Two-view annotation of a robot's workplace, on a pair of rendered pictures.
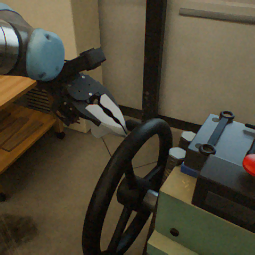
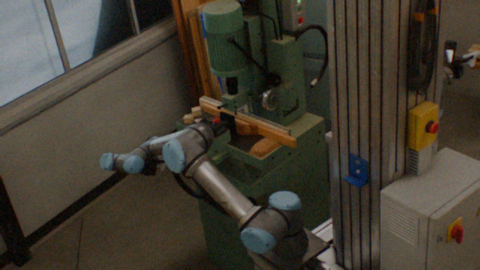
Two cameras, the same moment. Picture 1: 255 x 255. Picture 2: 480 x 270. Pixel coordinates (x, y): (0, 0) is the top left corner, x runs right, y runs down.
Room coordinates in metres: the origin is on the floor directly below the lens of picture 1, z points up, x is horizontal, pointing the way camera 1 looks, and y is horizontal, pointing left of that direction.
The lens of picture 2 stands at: (-0.61, 2.22, 2.45)
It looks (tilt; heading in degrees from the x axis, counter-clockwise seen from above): 31 degrees down; 286
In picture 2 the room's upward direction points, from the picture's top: 8 degrees counter-clockwise
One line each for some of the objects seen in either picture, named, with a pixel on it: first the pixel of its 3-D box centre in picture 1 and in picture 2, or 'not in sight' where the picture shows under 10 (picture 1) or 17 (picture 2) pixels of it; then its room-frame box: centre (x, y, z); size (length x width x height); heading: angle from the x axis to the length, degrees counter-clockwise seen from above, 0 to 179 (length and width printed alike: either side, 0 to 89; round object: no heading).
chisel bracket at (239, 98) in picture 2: not in sight; (237, 99); (0.13, -0.32, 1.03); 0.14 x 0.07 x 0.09; 58
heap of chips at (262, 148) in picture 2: not in sight; (264, 145); (-0.04, -0.09, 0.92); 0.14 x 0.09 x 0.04; 58
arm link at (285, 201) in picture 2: not in sight; (284, 211); (-0.22, 0.46, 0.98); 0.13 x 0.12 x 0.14; 65
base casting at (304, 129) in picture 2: not in sight; (256, 137); (0.08, -0.41, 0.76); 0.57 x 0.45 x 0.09; 58
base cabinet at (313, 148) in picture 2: not in sight; (263, 199); (0.08, -0.40, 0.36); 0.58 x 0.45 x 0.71; 58
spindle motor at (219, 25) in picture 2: not in sight; (226, 39); (0.14, -0.30, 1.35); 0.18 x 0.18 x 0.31
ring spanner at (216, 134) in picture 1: (218, 131); not in sight; (0.26, -0.11, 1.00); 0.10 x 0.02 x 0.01; 148
